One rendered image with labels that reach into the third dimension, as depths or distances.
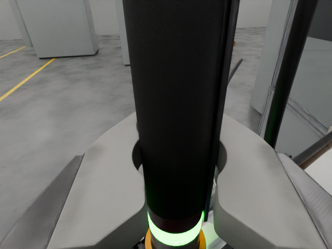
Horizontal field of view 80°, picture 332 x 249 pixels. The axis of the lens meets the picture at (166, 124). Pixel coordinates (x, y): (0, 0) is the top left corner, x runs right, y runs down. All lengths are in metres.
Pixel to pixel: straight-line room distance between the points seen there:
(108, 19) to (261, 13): 8.70
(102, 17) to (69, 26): 5.12
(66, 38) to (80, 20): 0.70
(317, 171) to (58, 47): 7.52
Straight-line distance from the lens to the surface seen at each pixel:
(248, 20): 14.07
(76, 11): 7.36
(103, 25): 12.44
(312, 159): 0.31
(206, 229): 0.20
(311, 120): 1.24
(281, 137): 1.49
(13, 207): 2.36
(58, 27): 7.56
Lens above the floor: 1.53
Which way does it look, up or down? 32 degrees down
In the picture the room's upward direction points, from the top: 2 degrees counter-clockwise
